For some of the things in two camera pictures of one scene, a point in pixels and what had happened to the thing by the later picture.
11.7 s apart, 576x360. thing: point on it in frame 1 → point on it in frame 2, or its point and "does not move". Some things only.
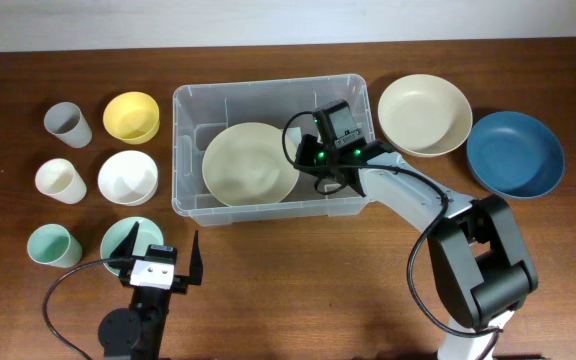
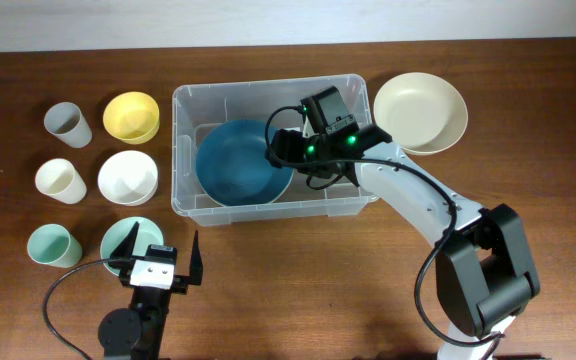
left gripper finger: [196, 265] does not move
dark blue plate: [515, 155] → [233, 167]
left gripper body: [179, 283] does not move
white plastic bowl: [127, 177] does not move
